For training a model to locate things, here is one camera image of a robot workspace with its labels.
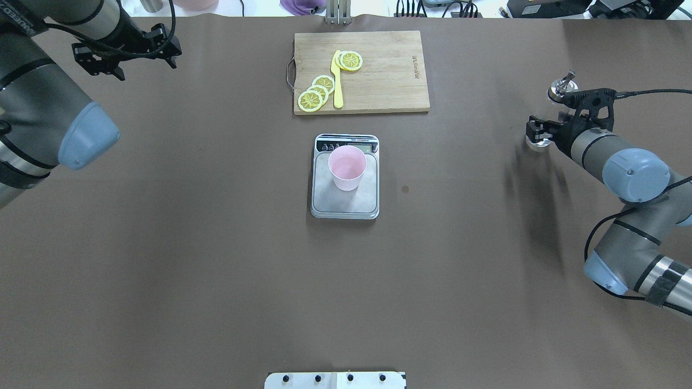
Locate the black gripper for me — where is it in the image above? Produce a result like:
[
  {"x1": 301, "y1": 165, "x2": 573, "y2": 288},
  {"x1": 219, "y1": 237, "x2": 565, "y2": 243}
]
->
[{"x1": 525, "y1": 115, "x2": 582, "y2": 158}]

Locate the glass sauce bottle steel spout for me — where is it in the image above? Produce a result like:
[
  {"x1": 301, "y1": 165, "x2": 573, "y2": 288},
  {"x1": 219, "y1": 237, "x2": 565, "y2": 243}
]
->
[{"x1": 530, "y1": 70, "x2": 578, "y2": 122}]

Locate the pink plastic cup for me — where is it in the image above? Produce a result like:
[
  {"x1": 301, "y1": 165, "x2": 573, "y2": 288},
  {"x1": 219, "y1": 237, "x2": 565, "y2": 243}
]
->
[{"x1": 327, "y1": 145, "x2": 367, "y2": 191}]

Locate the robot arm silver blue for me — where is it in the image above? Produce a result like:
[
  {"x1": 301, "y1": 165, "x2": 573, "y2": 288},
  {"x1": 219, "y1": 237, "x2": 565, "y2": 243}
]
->
[
  {"x1": 526, "y1": 116, "x2": 690, "y2": 319},
  {"x1": 1, "y1": 1, "x2": 130, "y2": 206}
]

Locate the silver digital kitchen scale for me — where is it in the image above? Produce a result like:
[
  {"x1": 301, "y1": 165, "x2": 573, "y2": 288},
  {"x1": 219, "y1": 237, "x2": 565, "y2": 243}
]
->
[{"x1": 310, "y1": 133, "x2": 380, "y2": 220}]

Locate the black power strip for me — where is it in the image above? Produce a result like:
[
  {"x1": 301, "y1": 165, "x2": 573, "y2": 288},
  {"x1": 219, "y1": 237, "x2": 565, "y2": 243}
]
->
[{"x1": 391, "y1": 1, "x2": 483, "y2": 19}]

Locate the bamboo cutting board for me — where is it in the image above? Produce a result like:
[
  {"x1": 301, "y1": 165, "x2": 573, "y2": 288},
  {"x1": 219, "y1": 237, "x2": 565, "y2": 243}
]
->
[{"x1": 293, "y1": 30, "x2": 430, "y2": 115}]

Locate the yellow plastic knife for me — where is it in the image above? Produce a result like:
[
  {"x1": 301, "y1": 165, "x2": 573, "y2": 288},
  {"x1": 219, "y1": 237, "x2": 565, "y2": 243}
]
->
[{"x1": 330, "y1": 50, "x2": 344, "y2": 109}]

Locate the lemon slice front pair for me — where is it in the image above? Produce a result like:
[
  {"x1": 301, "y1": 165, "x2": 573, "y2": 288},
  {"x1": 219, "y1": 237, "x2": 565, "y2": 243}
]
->
[{"x1": 335, "y1": 51, "x2": 364, "y2": 72}]

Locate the lemon slice lower stack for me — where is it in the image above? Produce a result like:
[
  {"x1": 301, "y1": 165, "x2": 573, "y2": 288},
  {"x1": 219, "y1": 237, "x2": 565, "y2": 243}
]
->
[{"x1": 311, "y1": 75, "x2": 335, "y2": 94}]

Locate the lemon slice stack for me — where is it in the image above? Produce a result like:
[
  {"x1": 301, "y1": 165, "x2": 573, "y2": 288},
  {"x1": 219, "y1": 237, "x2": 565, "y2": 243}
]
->
[
  {"x1": 304, "y1": 85, "x2": 330, "y2": 108},
  {"x1": 311, "y1": 75, "x2": 335, "y2": 94}
]

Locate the lemon slice middle stack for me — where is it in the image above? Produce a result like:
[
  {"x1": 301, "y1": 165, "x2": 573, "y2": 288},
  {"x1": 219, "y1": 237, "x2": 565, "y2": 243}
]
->
[{"x1": 304, "y1": 85, "x2": 330, "y2": 108}]

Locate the lemon slice far right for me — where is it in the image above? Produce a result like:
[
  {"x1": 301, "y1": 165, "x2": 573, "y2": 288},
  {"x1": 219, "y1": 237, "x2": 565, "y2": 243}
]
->
[{"x1": 296, "y1": 89, "x2": 325, "y2": 113}]

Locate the purple cloth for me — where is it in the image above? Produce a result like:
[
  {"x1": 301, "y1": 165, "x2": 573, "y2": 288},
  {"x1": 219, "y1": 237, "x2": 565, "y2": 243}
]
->
[{"x1": 280, "y1": 0, "x2": 327, "y2": 16}]

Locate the pink bowl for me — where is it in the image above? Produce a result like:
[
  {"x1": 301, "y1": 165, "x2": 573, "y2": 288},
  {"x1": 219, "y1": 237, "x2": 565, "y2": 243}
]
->
[{"x1": 172, "y1": 0, "x2": 218, "y2": 11}]

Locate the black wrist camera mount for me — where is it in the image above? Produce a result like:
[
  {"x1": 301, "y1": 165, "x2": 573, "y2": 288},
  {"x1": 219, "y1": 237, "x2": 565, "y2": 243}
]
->
[
  {"x1": 558, "y1": 88, "x2": 616, "y2": 131},
  {"x1": 71, "y1": 24, "x2": 182, "y2": 81}
]

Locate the aluminium frame post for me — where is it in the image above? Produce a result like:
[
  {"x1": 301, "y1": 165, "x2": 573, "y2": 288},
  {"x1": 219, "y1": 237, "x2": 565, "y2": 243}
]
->
[{"x1": 325, "y1": 0, "x2": 352, "y2": 25}]

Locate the white pedestal column base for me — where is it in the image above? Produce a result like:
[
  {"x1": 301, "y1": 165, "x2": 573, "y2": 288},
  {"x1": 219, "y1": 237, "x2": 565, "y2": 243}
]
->
[{"x1": 264, "y1": 371, "x2": 408, "y2": 388}]

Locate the black looped camera cable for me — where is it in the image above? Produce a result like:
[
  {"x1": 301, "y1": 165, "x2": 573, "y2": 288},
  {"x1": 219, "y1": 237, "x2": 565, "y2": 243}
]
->
[{"x1": 43, "y1": 0, "x2": 177, "y2": 59}]

